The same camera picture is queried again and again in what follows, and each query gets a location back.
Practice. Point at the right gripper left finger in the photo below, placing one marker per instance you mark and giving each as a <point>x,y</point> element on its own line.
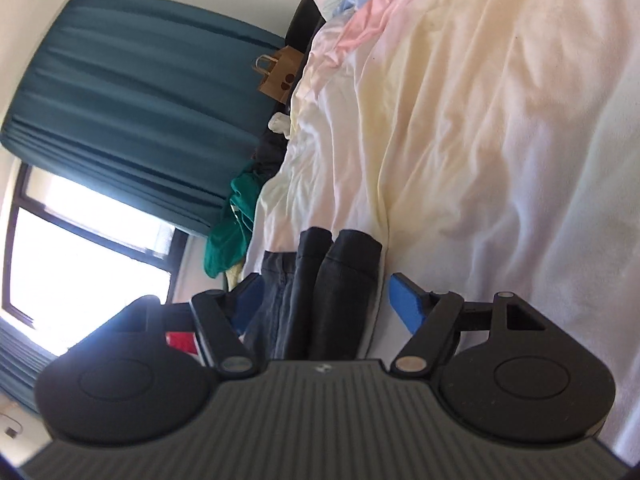
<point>221,319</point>

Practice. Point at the teal curtain near window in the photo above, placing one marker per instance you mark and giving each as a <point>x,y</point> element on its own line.
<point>21,362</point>

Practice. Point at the brown paper bag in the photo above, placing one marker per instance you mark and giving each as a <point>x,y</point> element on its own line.
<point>278,71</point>

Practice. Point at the pastel bed duvet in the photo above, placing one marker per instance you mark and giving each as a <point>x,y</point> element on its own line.
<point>488,145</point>

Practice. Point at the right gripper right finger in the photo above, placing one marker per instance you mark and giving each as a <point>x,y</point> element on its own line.
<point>432,320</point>

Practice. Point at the green garment pile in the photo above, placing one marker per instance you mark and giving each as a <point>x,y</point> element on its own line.
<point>228,239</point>

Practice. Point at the black pants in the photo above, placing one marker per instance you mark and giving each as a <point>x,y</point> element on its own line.
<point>316,300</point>

